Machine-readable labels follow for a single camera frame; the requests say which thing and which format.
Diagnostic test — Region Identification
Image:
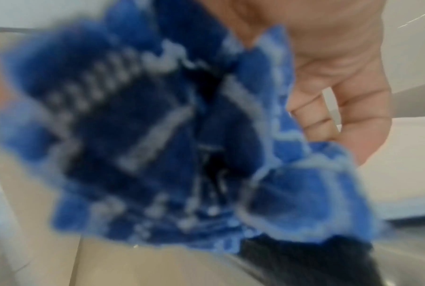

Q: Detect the person's right hand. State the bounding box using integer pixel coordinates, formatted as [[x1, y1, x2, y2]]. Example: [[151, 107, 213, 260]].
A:
[[198, 0, 396, 166]]

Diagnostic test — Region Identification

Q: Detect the blue striped cloth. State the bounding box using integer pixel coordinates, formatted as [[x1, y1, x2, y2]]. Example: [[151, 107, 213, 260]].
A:
[[0, 0, 383, 253]]

